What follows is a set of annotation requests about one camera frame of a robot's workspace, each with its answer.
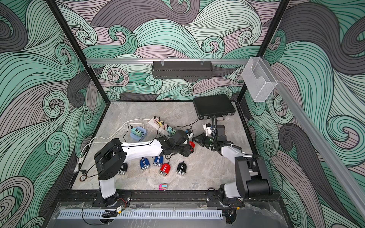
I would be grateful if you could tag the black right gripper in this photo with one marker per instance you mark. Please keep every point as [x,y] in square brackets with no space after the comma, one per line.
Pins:
[202,137]

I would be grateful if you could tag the black shaver right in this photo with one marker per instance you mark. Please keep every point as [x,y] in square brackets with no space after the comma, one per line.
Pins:
[181,168]

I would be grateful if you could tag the teal USB charger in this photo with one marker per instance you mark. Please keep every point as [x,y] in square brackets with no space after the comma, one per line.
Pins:
[171,130]

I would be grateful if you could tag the white long power strip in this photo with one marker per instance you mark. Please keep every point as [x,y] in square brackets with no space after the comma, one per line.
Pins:
[164,129]

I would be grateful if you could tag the pink striped small box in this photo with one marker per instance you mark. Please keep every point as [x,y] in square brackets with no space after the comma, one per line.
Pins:
[163,187]

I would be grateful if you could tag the blue round power socket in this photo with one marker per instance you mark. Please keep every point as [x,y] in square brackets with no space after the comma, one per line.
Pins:
[139,139]

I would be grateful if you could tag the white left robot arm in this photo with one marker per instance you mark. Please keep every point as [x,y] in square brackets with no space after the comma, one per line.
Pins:
[110,158]

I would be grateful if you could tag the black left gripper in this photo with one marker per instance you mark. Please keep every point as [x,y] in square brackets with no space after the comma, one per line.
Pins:
[187,152]

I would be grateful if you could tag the clear acrylic wall holder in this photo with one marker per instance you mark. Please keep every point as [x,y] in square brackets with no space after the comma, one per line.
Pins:
[259,78]

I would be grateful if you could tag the black front mounting rail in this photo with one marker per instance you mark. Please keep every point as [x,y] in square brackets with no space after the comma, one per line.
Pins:
[139,198]

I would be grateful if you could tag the black briefcase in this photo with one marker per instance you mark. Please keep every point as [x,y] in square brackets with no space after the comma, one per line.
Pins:
[216,105]

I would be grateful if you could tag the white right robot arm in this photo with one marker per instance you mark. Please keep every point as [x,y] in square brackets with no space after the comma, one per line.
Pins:
[251,173]

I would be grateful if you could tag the small round copper object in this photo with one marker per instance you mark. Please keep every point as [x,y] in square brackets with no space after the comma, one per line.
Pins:
[82,178]

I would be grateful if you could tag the white slotted cable duct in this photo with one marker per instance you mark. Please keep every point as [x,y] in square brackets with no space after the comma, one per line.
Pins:
[143,214]

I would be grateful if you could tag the red shaver front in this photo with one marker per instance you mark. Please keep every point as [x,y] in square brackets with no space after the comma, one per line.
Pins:
[165,169]

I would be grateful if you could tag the green charger on blue socket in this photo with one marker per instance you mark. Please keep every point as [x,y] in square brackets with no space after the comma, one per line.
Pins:
[136,132]

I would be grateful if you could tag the black wall shelf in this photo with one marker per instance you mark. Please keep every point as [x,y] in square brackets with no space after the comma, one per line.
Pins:
[182,69]

